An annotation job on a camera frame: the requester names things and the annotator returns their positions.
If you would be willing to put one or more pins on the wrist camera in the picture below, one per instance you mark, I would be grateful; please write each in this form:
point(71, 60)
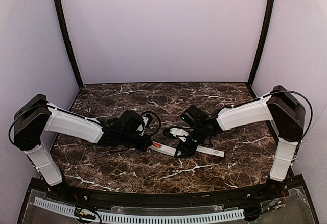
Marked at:
point(194, 117)
point(145, 122)

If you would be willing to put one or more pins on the right black frame post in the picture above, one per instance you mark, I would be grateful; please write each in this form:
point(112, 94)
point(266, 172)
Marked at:
point(261, 43)

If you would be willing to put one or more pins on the left black frame post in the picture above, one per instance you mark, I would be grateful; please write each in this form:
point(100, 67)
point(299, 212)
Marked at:
point(67, 42)

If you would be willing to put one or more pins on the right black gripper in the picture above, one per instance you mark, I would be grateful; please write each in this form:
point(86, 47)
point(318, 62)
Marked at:
point(187, 147)

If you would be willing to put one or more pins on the white remote battery cover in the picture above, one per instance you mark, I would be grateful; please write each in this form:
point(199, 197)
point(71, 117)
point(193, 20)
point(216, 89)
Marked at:
point(210, 151)

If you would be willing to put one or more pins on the black front table rail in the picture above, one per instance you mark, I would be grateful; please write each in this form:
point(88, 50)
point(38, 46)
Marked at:
point(242, 197)

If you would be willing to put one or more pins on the black frame post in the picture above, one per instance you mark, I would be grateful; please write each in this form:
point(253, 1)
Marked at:
point(261, 43)
point(67, 42)

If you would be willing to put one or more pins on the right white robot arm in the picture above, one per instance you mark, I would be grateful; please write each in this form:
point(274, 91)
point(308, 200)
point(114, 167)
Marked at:
point(279, 106)

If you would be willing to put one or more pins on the white slotted cable duct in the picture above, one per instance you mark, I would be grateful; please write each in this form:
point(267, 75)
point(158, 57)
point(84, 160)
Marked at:
point(140, 215)

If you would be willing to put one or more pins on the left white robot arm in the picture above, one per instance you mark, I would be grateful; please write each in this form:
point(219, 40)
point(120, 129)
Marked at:
point(38, 117)

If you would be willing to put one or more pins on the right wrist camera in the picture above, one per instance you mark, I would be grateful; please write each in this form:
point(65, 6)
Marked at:
point(194, 117)

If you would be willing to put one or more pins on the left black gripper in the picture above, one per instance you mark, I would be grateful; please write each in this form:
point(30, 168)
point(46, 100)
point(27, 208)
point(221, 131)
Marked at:
point(142, 144)

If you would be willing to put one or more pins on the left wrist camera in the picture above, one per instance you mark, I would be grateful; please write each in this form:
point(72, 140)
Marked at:
point(145, 122)

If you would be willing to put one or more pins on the white remote control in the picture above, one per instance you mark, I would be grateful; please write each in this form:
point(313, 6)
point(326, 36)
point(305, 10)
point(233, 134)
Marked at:
point(167, 150)

